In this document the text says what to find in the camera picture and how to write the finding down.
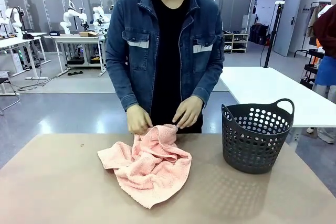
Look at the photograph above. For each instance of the black tripod pole with light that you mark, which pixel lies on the black tripod pole with light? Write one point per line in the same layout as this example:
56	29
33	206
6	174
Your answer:
273	32

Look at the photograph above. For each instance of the person in denim jacket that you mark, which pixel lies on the person in denim jacket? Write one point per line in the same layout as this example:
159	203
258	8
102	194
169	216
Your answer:
136	51

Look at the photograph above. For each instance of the black utility cart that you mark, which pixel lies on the black utility cart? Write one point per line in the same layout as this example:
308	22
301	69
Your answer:
311	69

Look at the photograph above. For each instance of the white shoe rack with shoes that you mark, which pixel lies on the white shoe rack with shoes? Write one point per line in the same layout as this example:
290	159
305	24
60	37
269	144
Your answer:
236	43

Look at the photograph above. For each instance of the black clothes rack with garments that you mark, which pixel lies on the black clothes rack with garments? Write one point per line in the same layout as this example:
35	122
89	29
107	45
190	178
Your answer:
313	22

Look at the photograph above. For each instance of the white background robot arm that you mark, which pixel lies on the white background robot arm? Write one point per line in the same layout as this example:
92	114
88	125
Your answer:
67	23
99	16
15	18

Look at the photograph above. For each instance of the person's left hand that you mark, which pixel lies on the person's left hand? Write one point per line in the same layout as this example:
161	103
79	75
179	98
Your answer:
189	112

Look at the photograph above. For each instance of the person's right hand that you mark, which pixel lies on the person's right hand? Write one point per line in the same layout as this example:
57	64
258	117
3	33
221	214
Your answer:
139	120

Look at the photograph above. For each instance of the black suitcase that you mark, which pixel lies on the black suitcase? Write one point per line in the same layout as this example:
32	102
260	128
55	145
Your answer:
258	33

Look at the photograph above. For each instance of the brown cardboard box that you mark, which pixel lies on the brown cardboard box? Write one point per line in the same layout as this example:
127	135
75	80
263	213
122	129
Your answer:
88	34

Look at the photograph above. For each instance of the pink terry towel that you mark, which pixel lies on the pink terry towel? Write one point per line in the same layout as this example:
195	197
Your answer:
152	171

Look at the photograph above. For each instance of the large white table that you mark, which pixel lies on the large white table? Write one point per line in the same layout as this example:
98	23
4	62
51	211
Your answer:
267	90

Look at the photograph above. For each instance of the person's right forearm denim sleeve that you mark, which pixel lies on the person's right forearm denim sleeve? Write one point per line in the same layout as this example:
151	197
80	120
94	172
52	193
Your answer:
126	93

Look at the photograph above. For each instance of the small black device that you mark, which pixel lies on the small black device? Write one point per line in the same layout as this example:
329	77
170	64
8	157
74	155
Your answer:
54	33

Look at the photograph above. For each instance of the black power strip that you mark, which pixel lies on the black power strip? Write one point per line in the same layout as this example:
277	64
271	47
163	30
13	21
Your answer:
75	73

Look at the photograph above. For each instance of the dark grey perforated laundry basket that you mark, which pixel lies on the dark grey perforated laundry basket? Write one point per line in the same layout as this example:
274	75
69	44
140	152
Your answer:
248	169

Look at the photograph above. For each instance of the background person in maroon sweater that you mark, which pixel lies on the background person in maroon sweater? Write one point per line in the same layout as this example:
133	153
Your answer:
325	30

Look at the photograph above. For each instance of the black equipment under desk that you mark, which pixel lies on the black equipment under desk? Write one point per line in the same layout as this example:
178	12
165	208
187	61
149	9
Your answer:
76	61

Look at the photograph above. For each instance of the grey open door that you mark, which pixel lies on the grey open door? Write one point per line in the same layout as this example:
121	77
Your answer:
288	19

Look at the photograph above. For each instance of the person's left forearm denim sleeve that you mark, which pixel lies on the person's left forearm denim sleeve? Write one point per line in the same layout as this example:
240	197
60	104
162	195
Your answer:
207	85

